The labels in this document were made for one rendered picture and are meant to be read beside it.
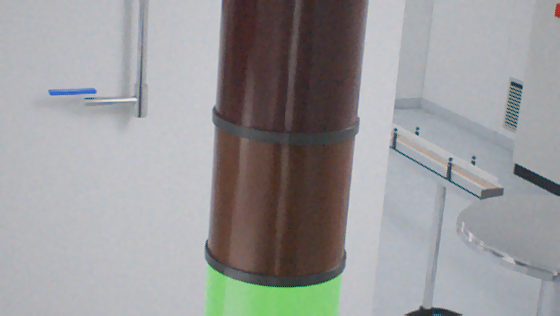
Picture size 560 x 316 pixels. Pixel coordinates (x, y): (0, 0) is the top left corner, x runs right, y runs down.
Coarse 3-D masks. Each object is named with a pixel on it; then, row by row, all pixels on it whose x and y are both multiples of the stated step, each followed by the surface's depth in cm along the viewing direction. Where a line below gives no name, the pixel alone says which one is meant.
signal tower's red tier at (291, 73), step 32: (224, 0) 33; (256, 0) 32; (288, 0) 32; (320, 0) 32; (352, 0) 32; (224, 32) 33; (256, 32) 32; (288, 32) 32; (320, 32) 32; (352, 32) 33; (224, 64) 34; (256, 64) 32; (288, 64) 32; (320, 64) 32; (352, 64) 33; (224, 96) 34; (256, 96) 33; (288, 96) 32; (320, 96) 33; (352, 96) 34; (256, 128) 33; (288, 128) 33; (320, 128) 33
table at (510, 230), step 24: (480, 216) 435; (504, 216) 438; (528, 216) 440; (552, 216) 442; (480, 240) 409; (504, 240) 410; (528, 240) 412; (552, 240) 414; (504, 264) 396; (528, 264) 392; (552, 264) 390; (552, 288) 427; (552, 312) 429
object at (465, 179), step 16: (400, 128) 550; (416, 128) 541; (400, 144) 534; (416, 144) 524; (432, 144) 523; (400, 160) 535; (416, 160) 521; (432, 160) 508; (448, 160) 496; (432, 176) 508; (448, 176) 494; (464, 176) 487; (480, 176) 477; (464, 192) 484; (480, 192) 472; (496, 192) 475
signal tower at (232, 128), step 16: (224, 128) 34; (240, 128) 33; (352, 128) 34; (288, 144) 33; (304, 144) 33; (320, 144) 33; (208, 256) 36; (224, 272) 35; (240, 272) 34; (320, 272) 35; (336, 272) 35
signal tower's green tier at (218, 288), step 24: (216, 288) 36; (240, 288) 35; (264, 288) 34; (288, 288) 34; (312, 288) 35; (336, 288) 36; (216, 312) 36; (240, 312) 35; (264, 312) 35; (288, 312) 35; (312, 312) 35; (336, 312) 36
